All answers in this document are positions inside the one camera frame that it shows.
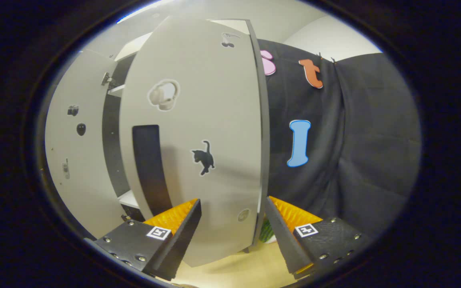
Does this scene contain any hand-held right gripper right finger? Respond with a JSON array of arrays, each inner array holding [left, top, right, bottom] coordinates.
[[265, 196, 375, 280]]

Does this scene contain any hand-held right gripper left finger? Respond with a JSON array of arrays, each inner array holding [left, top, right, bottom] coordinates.
[[84, 198, 202, 281]]

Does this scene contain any white cabinet door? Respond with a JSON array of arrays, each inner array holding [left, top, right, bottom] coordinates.
[[119, 16, 270, 268], [45, 49, 135, 240]]

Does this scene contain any white cabinet bottom shelf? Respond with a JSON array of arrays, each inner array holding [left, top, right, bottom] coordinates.
[[118, 190, 140, 209]]

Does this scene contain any green and white toy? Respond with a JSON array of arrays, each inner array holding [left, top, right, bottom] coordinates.
[[259, 218, 278, 244]]

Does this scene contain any black backdrop cloth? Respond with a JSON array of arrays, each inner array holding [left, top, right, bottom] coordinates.
[[255, 38, 422, 240]]

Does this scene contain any black door handle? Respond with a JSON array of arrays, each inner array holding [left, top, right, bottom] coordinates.
[[132, 125, 174, 216]]

